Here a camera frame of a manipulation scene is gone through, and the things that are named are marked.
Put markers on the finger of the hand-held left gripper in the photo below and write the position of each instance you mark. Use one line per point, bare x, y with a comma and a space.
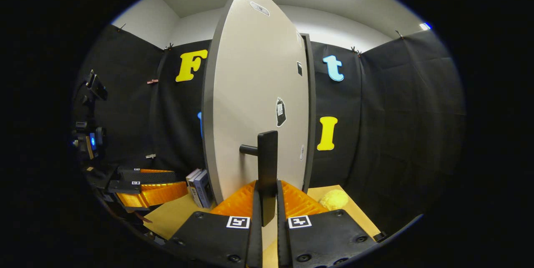
123, 186
150, 177

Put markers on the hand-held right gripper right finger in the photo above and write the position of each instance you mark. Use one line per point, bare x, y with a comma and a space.
282, 243

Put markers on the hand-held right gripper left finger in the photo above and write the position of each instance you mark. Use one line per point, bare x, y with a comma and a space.
255, 243

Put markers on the light grey cabinet door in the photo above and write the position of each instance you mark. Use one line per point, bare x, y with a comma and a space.
250, 92

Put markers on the white book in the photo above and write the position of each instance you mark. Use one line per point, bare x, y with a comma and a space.
192, 186

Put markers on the blue book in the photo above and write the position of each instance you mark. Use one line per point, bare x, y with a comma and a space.
204, 188

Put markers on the yellow fuzzy ball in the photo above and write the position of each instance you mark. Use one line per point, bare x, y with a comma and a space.
333, 199

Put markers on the black backdrop cloth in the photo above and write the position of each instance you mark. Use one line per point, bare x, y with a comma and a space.
396, 134

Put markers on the small ceiling light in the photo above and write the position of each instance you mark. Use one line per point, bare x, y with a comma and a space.
424, 26

